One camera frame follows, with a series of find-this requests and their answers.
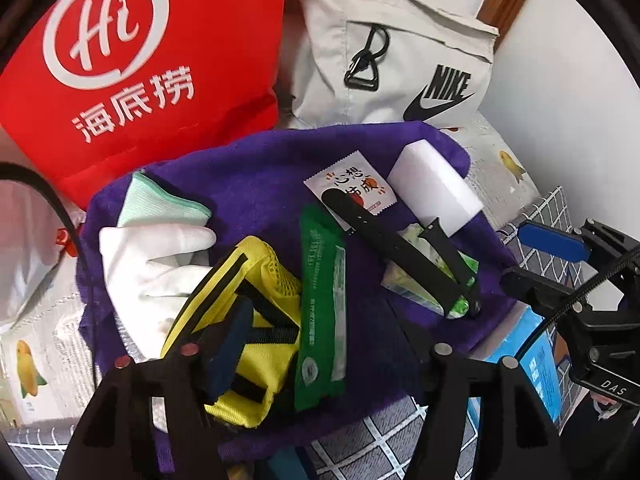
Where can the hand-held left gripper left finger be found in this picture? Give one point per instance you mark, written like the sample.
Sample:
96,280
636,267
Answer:
232,340

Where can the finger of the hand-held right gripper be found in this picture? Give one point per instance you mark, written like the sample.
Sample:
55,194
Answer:
550,240
530,285

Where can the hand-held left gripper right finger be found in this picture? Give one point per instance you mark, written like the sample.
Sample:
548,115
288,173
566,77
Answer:
445,385

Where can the yellow mesh pouch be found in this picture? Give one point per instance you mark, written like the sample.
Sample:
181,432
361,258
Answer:
220,280

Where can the blue tissue pack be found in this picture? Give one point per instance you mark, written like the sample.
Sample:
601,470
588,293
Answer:
535,370

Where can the green wet wipe packet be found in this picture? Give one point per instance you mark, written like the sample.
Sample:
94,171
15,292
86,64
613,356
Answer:
317,310

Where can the white glove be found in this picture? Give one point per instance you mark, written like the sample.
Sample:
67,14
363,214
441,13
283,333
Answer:
145,270

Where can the small green tissue pack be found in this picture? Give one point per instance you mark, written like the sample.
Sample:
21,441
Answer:
405,280

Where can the white sponge block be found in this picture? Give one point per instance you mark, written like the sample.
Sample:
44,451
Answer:
435,185

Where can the mint green cloth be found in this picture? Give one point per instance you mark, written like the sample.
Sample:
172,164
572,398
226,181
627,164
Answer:
160,202

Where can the white sachet with red print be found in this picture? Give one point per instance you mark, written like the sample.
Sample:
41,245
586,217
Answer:
350,180

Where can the grey checked blanket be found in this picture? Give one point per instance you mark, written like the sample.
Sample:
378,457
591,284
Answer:
385,440

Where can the purple towel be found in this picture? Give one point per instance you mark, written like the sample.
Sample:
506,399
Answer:
260,180

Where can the white plastic shopping bag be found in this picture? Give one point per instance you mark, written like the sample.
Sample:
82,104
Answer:
25,260

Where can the red paper bag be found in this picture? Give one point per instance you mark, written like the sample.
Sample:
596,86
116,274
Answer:
225,60

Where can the grey waist bag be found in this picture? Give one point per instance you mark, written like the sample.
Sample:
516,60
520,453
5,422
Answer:
325,60

